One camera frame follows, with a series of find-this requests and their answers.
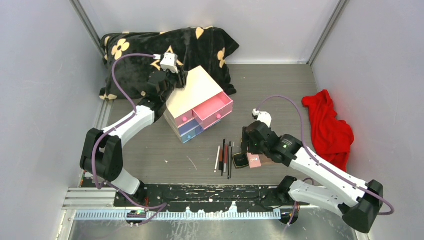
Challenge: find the black round compact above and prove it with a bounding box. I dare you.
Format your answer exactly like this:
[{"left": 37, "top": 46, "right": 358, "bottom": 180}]
[{"left": 232, "top": 153, "right": 249, "bottom": 169}]

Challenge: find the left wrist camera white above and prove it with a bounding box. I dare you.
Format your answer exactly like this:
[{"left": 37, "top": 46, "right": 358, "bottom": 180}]
[{"left": 160, "top": 52, "right": 179, "bottom": 74}]

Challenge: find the purple cable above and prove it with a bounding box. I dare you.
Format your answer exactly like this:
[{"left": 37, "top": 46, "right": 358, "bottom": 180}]
[
  {"left": 91, "top": 52, "right": 167, "bottom": 226},
  {"left": 253, "top": 95, "right": 396, "bottom": 229}
]

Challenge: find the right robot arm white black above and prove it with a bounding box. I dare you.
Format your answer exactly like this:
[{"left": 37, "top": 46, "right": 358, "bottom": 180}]
[{"left": 241, "top": 121, "right": 384, "bottom": 234}]

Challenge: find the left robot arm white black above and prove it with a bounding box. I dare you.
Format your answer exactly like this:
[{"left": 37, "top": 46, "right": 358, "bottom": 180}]
[{"left": 80, "top": 68, "right": 188, "bottom": 207}]

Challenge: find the red cloth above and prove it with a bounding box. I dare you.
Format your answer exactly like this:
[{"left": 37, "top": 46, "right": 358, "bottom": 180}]
[{"left": 301, "top": 89, "right": 355, "bottom": 172}]

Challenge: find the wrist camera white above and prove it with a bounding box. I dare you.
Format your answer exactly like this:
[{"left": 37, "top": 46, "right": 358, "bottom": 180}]
[
  {"left": 160, "top": 52, "right": 179, "bottom": 74},
  {"left": 252, "top": 108, "right": 272, "bottom": 128}
]

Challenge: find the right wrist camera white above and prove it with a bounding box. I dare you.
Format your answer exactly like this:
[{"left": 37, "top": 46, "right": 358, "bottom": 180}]
[{"left": 252, "top": 108, "right": 272, "bottom": 128}]

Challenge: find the brown eyeshadow palette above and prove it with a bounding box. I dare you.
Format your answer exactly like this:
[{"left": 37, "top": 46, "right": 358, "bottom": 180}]
[{"left": 259, "top": 155, "right": 275, "bottom": 166}]

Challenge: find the pastel mini drawer organizer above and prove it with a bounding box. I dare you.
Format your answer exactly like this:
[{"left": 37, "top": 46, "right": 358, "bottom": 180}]
[{"left": 163, "top": 66, "right": 234, "bottom": 144}]

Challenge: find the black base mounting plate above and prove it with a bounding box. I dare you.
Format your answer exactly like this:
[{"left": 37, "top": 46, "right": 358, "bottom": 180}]
[{"left": 113, "top": 184, "right": 311, "bottom": 214}]

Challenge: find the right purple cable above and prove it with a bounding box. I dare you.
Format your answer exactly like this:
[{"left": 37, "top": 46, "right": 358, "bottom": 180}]
[{"left": 253, "top": 95, "right": 396, "bottom": 229}]

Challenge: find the white makeup pencil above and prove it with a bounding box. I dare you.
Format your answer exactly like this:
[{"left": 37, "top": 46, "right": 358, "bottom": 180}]
[{"left": 214, "top": 145, "right": 221, "bottom": 173}]

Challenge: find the aluminium slotted rail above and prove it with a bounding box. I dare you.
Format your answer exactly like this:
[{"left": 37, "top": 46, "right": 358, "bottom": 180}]
[{"left": 74, "top": 209, "right": 281, "bottom": 221}]

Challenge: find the black floral plush blanket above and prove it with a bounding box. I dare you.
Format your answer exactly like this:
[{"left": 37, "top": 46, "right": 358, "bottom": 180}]
[{"left": 99, "top": 26, "right": 240, "bottom": 100}]

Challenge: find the pink square compact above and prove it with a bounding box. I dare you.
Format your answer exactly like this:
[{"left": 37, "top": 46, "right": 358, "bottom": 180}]
[{"left": 246, "top": 152, "right": 262, "bottom": 169}]

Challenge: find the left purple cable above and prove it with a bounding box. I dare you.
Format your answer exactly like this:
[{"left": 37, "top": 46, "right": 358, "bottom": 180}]
[{"left": 91, "top": 52, "right": 167, "bottom": 226}]

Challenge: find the red makeup pencil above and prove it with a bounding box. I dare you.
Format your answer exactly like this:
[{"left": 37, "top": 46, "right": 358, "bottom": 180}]
[{"left": 223, "top": 144, "right": 229, "bottom": 173}]

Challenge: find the black eyeliner pencil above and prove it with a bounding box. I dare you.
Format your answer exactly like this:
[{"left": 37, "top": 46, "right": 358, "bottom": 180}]
[{"left": 227, "top": 146, "right": 233, "bottom": 180}]

